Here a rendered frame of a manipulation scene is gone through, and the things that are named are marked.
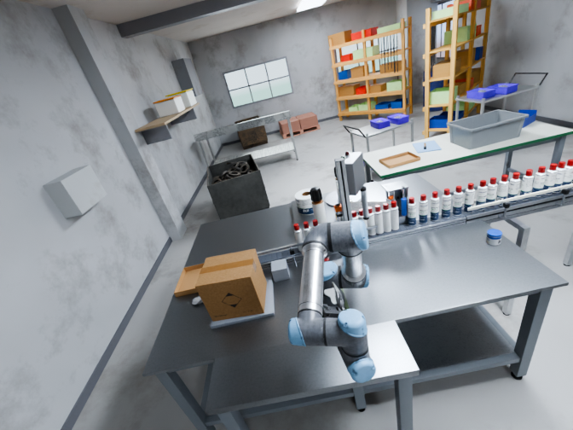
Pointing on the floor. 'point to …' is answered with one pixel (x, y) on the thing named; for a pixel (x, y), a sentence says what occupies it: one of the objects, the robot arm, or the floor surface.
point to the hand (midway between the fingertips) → (329, 299)
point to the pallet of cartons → (299, 124)
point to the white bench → (546, 134)
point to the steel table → (246, 129)
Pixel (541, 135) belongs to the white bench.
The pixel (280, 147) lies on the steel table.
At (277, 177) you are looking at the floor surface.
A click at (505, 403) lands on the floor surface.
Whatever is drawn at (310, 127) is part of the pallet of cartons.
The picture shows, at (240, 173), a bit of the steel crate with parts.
